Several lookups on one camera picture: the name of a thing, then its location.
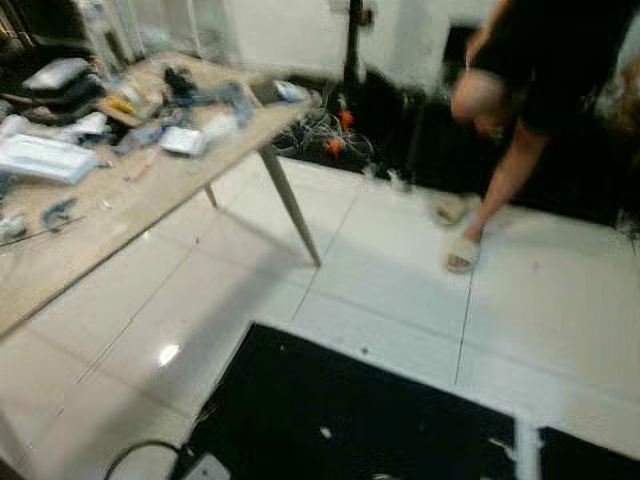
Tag beige slipper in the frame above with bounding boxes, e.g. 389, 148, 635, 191
434, 192, 482, 227
442, 229, 484, 276

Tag person in black clothes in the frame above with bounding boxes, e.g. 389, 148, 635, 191
449, 0, 640, 247

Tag large black floor mat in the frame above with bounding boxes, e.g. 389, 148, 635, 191
174, 322, 522, 480

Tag black stand pole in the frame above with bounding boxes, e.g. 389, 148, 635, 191
342, 0, 368, 87

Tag white blue packet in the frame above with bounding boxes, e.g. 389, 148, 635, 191
274, 79, 312, 105

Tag small white packet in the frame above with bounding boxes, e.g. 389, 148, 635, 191
157, 124, 210, 159

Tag black device on table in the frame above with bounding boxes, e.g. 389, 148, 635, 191
164, 64, 202, 102

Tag light wooden table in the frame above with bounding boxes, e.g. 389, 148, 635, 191
0, 52, 324, 342

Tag yellow orange packet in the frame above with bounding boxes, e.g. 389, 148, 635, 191
99, 84, 167, 127

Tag blue black hand tool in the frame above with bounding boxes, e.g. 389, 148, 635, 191
39, 197, 80, 232

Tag flat white box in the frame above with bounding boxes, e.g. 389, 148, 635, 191
0, 132, 102, 187

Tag grey flat device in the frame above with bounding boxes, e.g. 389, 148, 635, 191
21, 56, 94, 94

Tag orange object with wires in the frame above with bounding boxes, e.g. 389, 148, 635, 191
298, 103, 377, 167

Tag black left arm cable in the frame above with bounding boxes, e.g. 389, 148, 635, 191
102, 439, 187, 480

